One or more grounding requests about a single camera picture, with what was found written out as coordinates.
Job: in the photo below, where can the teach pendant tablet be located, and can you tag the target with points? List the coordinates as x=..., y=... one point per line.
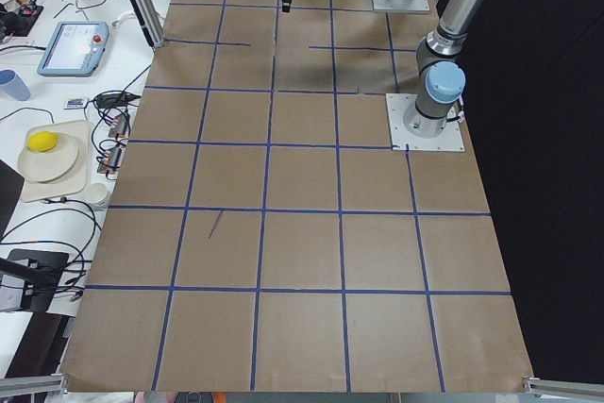
x=75, y=49

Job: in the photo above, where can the beige tray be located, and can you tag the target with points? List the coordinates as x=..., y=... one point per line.
x=77, y=178

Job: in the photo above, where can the yellow lemon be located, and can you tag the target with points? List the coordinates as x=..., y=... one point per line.
x=42, y=141

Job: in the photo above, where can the blue plastic cup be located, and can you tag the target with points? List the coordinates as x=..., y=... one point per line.
x=12, y=85

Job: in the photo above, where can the beige plate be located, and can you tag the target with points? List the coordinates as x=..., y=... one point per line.
x=43, y=167

